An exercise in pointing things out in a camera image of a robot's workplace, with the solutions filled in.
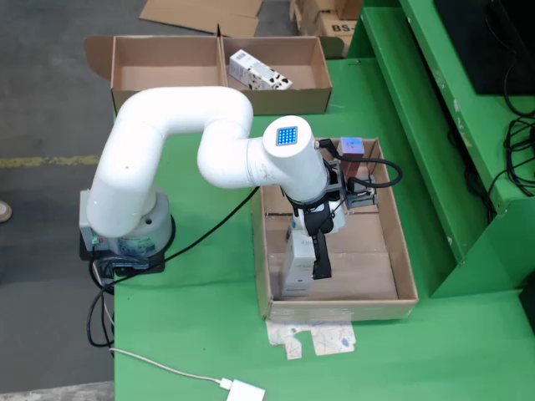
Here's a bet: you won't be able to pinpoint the black looped wrist cable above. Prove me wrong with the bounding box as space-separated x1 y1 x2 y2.
315 137 405 193

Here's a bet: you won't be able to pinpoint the red box holographic end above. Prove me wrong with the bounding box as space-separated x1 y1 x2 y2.
339 136 365 176

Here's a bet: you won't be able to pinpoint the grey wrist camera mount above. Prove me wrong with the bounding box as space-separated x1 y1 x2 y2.
324 158 380 212

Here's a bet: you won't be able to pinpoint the black power cable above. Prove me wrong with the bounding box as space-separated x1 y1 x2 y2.
85 250 116 348

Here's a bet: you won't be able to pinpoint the white adapter with cable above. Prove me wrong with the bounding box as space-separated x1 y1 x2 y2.
109 347 267 401

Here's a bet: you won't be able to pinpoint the divided cardboard box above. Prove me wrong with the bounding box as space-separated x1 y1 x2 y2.
84 34 346 118

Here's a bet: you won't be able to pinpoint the black monitor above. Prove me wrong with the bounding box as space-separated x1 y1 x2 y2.
432 0 535 96

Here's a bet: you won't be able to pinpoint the brown printed cardboard box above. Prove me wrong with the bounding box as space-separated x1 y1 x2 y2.
317 11 357 39

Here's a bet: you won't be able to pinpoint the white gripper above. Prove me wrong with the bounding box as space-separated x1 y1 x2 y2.
291 198 348 281

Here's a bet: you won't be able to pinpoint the shallow cardboard tray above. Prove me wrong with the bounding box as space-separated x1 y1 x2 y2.
252 136 420 322

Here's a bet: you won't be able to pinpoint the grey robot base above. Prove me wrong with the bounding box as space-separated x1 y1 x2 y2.
79 187 175 268

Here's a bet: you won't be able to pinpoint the torn paper scrap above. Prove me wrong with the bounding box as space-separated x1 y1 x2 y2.
265 319 359 361

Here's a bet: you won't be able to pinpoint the white box black cow spots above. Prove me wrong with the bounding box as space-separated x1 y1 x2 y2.
228 48 293 92

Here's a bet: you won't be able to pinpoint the tall white carton box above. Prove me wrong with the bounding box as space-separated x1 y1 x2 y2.
280 227 317 298

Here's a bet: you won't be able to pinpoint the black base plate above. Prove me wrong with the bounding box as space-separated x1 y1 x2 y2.
79 241 166 277

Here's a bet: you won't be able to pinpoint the long black arm cable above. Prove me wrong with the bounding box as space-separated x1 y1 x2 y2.
99 185 261 289

